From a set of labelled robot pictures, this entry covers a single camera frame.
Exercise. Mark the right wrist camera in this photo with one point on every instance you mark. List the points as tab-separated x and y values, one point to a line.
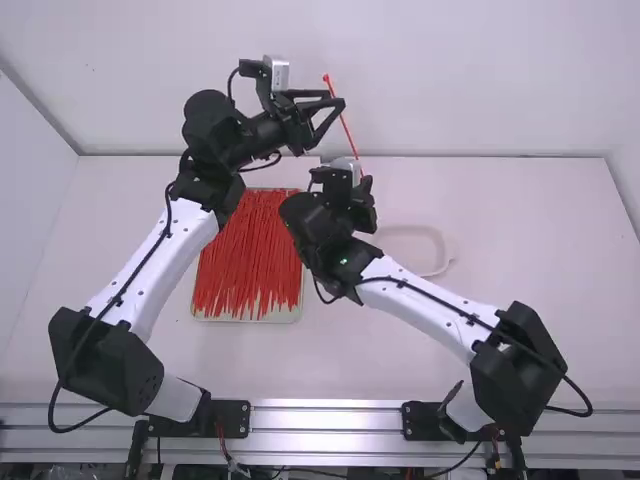
342	167

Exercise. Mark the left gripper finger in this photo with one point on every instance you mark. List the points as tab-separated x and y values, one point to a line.
330	117
320	94

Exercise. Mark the pale tray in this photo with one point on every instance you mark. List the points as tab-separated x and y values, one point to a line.
250	320

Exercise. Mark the silver rails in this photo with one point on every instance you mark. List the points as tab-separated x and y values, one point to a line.
325	425

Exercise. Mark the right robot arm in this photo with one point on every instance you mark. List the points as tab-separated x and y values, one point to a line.
425	300

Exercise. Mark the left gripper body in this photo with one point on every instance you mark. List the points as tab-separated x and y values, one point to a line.
295	130

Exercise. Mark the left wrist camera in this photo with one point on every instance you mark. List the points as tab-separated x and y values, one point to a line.
277	72

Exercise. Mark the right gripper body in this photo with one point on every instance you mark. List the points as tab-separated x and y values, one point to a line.
364	210

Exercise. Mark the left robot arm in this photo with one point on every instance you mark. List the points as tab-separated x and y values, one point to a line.
150	260

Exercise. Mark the white dish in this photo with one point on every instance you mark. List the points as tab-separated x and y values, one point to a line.
442	250

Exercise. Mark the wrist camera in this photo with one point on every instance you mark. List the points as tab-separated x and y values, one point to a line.
277	72
342	167

